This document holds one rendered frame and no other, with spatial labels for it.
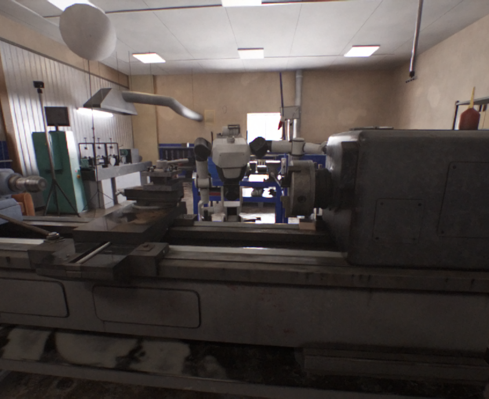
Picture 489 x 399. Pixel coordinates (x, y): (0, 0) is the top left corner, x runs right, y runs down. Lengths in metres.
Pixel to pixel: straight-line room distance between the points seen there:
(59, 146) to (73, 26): 1.93
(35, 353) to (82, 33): 4.13
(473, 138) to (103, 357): 1.62
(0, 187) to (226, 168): 1.25
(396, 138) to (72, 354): 1.54
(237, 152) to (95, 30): 3.48
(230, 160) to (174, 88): 7.21
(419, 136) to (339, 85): 7.64
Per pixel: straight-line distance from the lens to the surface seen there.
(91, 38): 4.80
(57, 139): 5.41
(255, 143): 1.83
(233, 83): 8.44
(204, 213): 2.01
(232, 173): 1.84
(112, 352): 1.38
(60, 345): 1.53
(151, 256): 1.02
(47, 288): 1.42
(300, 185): 1.02
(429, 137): 1.03
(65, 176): 5.46
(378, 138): 0.95
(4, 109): 5.90
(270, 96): 8.29
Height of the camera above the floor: 1.29
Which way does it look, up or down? 13 degrees down
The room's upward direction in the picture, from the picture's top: straight up
